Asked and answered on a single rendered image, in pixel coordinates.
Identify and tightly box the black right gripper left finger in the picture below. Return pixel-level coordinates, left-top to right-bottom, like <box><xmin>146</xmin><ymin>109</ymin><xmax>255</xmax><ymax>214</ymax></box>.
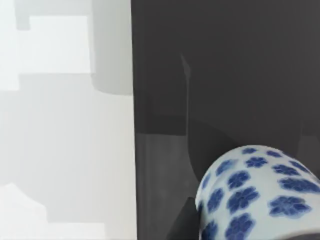
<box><xmin>165</xmin><ymin>196</ymin><xmax>202</xmax><ymax>240</ymax></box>

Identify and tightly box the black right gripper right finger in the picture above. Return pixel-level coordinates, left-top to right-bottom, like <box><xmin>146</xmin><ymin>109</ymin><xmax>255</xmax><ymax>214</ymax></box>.
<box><xmin>289</xmin><ymin>233</ymin><xmax>320</xmax><ymax>240</ymax></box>

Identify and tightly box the white cup with blue flowers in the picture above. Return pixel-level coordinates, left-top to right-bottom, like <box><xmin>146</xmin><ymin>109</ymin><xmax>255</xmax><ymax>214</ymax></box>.
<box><xmin>194</xmin><ymin>144</ymin><xmax>320</xmax><ymax>240</ymax></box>

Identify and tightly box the grey cabinet with dark inside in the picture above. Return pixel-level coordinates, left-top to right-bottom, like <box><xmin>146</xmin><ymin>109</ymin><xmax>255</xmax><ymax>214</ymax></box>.
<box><xmin>130</xmin><ymin>0</ymin><xmax>320</xmax><ymax>240</ymax></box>

